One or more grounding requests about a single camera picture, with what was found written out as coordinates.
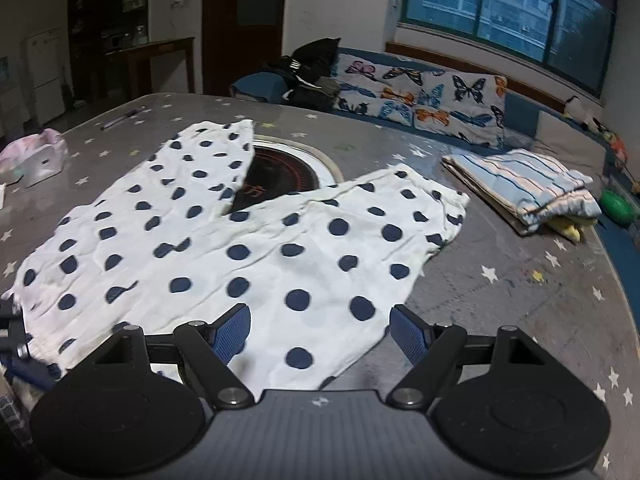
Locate grey pillow on bench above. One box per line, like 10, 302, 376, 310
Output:
532, 112, 606, 174

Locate pink white storage bag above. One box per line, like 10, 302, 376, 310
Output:
1, 128, 68, 188

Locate butterfly print cushion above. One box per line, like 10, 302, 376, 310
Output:
334, 53, 508, 148

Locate stuffed toys on bench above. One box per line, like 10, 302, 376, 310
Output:
563, 96, 639, 194

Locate dark wooden side table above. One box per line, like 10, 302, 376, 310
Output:
105, 36, 196, 100

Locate black bag on bench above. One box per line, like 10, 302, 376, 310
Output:
278, 38, 341, 113

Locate green ball toy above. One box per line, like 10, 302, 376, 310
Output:
600, 188, 636, 226

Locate pen on table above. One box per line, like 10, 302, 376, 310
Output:
101, 107, 145, 131

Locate blue bench cushion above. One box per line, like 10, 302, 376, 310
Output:
230, 72, 288, 104

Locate green framed window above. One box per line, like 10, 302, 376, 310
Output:
402, 0, 617, 96

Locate white navy polka dot garment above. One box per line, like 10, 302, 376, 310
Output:
8, 120, 469, 392

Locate folded blue striped blanket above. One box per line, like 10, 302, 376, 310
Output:
442, 150, 601, 236

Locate white refrigerator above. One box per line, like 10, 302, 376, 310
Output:
26, 28, 65, 125

